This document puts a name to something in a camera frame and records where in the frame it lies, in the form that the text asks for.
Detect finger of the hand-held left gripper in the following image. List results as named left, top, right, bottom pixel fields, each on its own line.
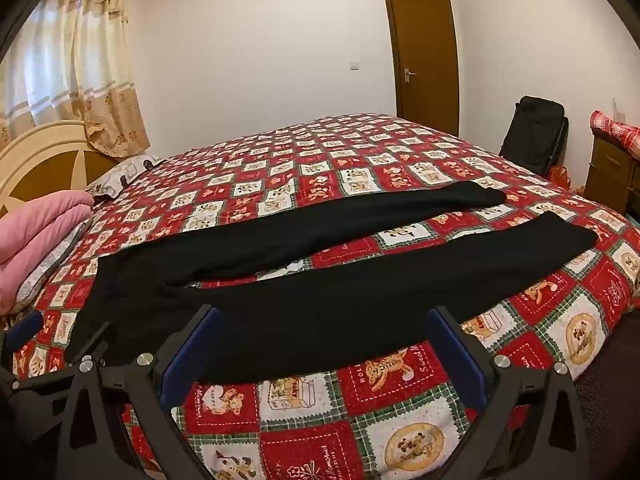
left=5, top=310, right=45, bottom=353
left=67, top=321, right=112, bottom=362

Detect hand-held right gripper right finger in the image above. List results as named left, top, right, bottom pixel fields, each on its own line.
left=425, top=305, right=593, bottom=480

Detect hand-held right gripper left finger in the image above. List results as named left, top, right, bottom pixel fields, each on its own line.
left=55, top=304, right=223, bottom=480

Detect black pants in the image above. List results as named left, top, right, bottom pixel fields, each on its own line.
left=64, top=180, right=600, bottom=383

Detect grey patterned pillow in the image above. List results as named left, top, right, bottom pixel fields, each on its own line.
left=14, top=219, right=94, bottom=312

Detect red patchwork printed bedspread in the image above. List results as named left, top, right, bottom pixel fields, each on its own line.
left=10, top=112, right=640, bottom=480

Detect pink folded blanket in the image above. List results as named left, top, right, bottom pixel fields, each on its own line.
left=0, top=192, right=96, bottom=316

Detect white patterned pillow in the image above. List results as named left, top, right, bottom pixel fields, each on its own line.
left=85, top=155, right=166, bottom=198

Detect cream wooden headboard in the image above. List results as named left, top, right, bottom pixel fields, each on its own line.
left=0, top=120, right=118, bottom=221

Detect red plastic bag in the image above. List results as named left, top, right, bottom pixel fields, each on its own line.
left=545, top=165, right=573, bottom=189

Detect brown wooden cabinet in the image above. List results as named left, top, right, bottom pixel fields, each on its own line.
left=584, top=127, right=640, bottom=216

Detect red plaid cloth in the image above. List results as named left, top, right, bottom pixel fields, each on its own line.
left=589, top=109, right=640, bottom=158

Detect cream patterned curtain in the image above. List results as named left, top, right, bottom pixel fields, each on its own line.
left=0, top=0, right=151, bottom=158

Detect brown wooden door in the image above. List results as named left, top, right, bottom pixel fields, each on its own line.
left=382, top=0, right=461, bottom=138

